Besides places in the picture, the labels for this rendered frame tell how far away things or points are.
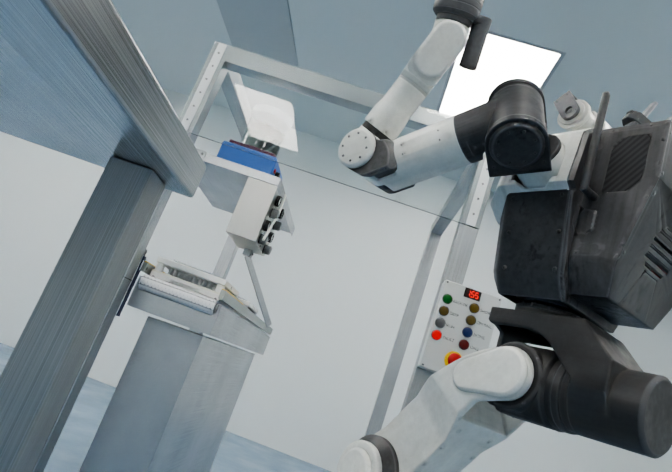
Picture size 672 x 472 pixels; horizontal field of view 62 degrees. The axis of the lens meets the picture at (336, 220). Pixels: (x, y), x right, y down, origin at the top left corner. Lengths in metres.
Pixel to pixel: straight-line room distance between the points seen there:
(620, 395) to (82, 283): 0.71
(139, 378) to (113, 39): 1.69
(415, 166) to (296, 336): 4.32
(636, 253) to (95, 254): 0.76
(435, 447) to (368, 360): 4.15
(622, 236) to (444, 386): 0.39
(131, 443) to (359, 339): 3.47
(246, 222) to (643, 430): 1.30
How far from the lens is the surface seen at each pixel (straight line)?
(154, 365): 1.96
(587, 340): 0.94
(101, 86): 0.36
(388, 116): 1.07
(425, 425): 1.09
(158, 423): 1.96
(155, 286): 1.86
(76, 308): 0.48
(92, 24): 0.33
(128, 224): 0.48
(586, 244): 0.95
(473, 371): 1.00
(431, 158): 0.98
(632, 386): 0.91
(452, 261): 1.74
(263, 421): 5.25
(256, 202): 1.84
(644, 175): 0.97
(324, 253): 5.34
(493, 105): 0.97
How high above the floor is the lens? 0.71
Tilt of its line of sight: 15 degrees up
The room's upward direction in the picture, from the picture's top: 20 degrees clockwise
